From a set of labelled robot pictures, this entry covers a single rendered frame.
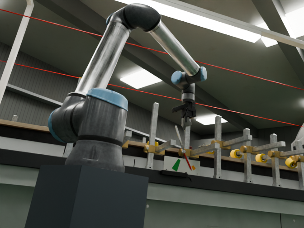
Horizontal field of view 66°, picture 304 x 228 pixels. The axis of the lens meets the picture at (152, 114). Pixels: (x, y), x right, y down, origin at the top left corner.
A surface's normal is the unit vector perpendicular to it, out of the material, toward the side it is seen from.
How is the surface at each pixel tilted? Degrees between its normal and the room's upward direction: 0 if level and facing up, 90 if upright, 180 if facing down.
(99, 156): 70
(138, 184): 90
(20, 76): 90
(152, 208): 90
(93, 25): 90
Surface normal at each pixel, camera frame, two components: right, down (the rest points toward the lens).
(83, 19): 0.73, -0.15
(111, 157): 0.66, -0.48
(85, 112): -0.62, -0.32
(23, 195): 0.28, -0.29
